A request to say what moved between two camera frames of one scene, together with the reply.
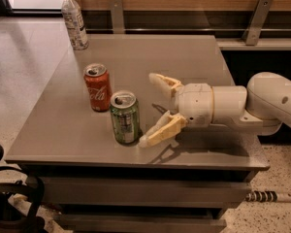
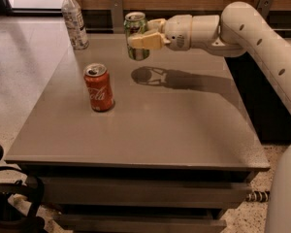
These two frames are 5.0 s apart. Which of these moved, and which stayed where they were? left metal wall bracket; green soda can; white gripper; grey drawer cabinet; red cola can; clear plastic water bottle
Moved: white gripper; green soda can
Stayed: grey drawer cabinet; left metal wall bracket; clear plastic water bottle; red cola can
